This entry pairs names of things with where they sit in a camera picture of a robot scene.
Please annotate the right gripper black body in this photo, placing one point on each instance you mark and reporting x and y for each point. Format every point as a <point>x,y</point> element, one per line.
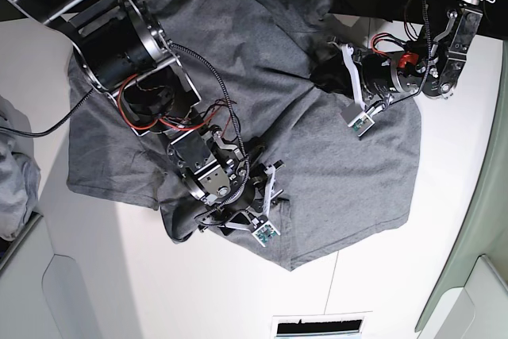
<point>252,208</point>

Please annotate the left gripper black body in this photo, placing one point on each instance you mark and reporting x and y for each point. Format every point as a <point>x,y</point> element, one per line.
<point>380,79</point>

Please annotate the grey t-shirt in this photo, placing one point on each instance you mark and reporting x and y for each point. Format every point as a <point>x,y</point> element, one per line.
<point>338,188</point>

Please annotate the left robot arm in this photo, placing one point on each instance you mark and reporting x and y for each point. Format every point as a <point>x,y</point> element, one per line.
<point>451,25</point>

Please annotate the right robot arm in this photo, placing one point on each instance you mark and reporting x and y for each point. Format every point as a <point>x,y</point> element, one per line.
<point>124,53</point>

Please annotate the white bin left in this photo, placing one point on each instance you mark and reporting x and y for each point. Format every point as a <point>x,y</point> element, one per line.
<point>43,294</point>

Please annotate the white bin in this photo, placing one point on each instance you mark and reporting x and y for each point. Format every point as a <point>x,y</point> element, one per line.
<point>43,294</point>
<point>477,310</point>

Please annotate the white bin right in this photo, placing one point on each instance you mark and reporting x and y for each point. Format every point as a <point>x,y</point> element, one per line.
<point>477,310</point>

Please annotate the grey clothes pile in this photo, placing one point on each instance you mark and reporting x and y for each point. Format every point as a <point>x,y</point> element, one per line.
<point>20,180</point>

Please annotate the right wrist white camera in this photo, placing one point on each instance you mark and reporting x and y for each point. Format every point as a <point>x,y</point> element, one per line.
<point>265,232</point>

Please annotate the wrist white camera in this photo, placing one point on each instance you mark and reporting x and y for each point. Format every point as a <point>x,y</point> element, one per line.
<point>265,232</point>
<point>357,119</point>

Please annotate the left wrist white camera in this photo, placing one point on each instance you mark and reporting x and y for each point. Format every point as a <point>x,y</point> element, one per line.
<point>357,119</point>

